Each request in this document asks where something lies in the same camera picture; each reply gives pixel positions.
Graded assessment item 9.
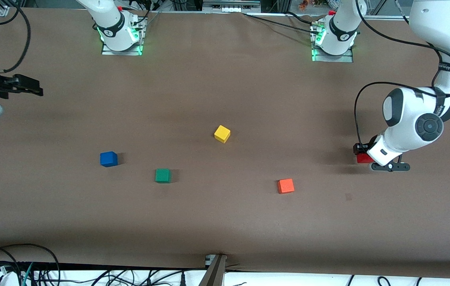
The yellow wooden block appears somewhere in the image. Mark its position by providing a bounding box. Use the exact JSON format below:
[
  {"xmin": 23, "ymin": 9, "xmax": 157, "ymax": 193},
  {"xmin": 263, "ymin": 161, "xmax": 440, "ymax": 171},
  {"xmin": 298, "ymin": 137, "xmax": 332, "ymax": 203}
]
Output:
[{"xmin": 214, "ymin": 125, "xmax": 231, "ymax": 144}]

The orange wooden block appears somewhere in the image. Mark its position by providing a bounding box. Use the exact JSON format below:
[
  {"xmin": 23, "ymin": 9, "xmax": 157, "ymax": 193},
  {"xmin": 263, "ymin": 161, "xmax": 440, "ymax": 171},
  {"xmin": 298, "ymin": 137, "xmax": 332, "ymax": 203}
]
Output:
[{"xmin": 277, "ymin": 178, "xmax": 295, "ymax": 195}]

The teal cable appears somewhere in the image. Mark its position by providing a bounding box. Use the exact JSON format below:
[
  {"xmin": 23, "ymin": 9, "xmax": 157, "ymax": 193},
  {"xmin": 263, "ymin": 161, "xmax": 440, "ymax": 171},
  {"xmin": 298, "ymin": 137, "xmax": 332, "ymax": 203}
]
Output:
[{"xmin": 21, "ymin": 262, "xmax": 35, "ymax": 286}]

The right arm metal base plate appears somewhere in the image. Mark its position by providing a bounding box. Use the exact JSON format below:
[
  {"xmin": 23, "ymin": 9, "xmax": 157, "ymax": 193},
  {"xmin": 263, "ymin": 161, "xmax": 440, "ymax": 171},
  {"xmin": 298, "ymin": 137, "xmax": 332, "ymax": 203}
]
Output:
[{"xmin": 101, "ymin": 40, "xmax": 143, "ymax": 56}]

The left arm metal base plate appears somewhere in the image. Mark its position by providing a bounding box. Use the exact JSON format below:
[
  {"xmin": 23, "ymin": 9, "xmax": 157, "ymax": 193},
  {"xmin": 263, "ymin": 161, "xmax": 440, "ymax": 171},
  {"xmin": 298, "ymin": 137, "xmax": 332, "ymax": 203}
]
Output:
[{"xmin": 312, "ymin": 47, "xmax": 354, "ymax": 63}]

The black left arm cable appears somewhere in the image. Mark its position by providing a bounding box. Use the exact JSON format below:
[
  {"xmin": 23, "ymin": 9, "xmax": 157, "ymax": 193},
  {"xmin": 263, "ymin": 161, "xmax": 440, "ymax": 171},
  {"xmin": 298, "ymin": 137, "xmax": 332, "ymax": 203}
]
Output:
[{"xmin": 353, "ymin": 0, "xmax": 450, "ymax": 158}]

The black looped cable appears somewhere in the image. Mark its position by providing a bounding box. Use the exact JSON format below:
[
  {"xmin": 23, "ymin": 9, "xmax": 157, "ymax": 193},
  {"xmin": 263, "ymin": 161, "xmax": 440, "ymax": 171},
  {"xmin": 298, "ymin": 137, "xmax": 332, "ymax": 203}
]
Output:
[{"xmin": 0, "ymin": 243, "xmax": 61, "ymax": 286}]

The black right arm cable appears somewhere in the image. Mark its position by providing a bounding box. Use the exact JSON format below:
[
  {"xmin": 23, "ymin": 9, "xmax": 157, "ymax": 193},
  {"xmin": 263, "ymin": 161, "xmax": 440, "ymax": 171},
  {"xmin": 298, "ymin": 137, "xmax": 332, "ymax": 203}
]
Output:
[{"xmin": 0, "ymin": 0, "xmax": 31, "ymax": 75}]

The grey camera mount bar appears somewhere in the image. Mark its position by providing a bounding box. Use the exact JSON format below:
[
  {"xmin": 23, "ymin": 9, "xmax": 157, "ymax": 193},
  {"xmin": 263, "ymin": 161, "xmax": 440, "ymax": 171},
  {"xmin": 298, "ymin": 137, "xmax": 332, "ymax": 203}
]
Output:
[{"xmin": 199, "ymin": 254, "xmax": 228, "ymax": 286}]

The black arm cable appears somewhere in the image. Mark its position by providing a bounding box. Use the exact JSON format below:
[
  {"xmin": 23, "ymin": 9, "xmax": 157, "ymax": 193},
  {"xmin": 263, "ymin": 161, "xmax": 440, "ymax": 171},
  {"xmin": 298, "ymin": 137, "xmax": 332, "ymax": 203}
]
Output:
[
  {"xmin": 353, "ymin": 0, "xmax": 450, "ymax": 158},
  {"xmin": 0, "ymin": 0, "xmax": 31, "ymax": 75}
]

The green wooden block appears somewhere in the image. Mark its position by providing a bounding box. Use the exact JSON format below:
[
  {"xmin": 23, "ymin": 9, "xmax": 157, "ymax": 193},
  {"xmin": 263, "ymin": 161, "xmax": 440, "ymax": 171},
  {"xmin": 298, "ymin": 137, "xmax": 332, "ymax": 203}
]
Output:
[{"xmin": 155, "ymin": 168, "xmax": 172, "ymax": 184}]

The black cable across table edge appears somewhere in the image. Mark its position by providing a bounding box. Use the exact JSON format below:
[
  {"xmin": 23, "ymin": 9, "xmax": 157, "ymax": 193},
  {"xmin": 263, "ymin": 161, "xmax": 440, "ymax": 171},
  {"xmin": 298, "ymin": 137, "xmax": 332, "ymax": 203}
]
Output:
[{"xmin": 242, "ymin": 12, "xmax": 321, "ymax": 37}]

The blue wooden block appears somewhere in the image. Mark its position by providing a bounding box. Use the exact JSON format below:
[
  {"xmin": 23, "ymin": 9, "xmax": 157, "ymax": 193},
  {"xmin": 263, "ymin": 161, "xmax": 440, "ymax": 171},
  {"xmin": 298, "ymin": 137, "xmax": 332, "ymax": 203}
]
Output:
[{"xmin": 100, "ymin": 151, "xmax": 118, "ymax": 168}]

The silver network switch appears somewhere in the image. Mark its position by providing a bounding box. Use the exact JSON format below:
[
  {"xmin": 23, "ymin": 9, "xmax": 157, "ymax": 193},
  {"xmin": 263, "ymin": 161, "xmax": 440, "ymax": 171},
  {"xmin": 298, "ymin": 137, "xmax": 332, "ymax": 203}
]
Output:
[{"xmin": 203, "ymin": 0, "xmax": 261, "ymax": 13}]

